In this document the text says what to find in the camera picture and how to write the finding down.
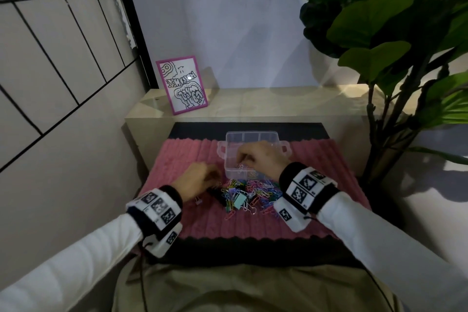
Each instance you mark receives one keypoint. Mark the black binder clip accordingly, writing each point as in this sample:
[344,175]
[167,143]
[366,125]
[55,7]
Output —
[216,195]

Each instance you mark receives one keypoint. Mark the black wristband with markers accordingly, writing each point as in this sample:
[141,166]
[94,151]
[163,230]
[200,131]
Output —
[155,209]
[307,187]

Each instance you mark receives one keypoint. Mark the person's olive trousers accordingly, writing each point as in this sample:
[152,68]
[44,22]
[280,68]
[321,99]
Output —
[248,290]

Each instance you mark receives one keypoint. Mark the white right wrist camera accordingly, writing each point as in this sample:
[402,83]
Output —
[289,216]

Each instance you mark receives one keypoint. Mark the person's right hand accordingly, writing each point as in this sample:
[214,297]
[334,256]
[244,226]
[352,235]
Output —
[265,160]

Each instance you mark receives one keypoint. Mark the pink ribbed mat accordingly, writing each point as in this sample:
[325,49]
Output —
[237,226]

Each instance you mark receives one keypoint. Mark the beige wooden shelf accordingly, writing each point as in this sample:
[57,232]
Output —
[285,101]

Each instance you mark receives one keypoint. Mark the black right wristband with markers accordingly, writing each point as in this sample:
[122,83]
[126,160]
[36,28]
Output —
[307,187]

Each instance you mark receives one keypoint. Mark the black left wristband with markers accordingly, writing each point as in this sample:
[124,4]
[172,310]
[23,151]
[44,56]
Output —
[155,209]

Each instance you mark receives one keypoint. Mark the transparent storage box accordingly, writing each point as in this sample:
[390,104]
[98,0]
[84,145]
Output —
[228,147]

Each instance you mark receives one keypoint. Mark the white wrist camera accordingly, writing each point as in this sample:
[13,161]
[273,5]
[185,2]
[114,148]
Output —
[289,216]
[166,240]

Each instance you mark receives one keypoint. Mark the person's left hand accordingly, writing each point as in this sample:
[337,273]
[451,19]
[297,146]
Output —
[195,182]

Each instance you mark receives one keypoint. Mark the pile of colourful paper clips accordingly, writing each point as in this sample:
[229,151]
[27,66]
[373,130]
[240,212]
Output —
[259,193]

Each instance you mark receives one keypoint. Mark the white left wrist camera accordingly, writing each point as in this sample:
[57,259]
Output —
[166,240]

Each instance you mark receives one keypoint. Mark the person's right forearm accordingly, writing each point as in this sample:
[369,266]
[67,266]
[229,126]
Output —
[395,249]

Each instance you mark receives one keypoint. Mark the pink framed drawing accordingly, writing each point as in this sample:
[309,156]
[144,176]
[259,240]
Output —
[183,85]

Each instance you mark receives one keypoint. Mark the mint green binder clip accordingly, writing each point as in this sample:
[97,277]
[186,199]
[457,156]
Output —
[240,200]

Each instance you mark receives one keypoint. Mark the green leafy plant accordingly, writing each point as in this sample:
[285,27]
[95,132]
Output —
[380,19]

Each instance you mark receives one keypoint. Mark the person's left forearm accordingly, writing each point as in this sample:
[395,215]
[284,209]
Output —
[66,268]

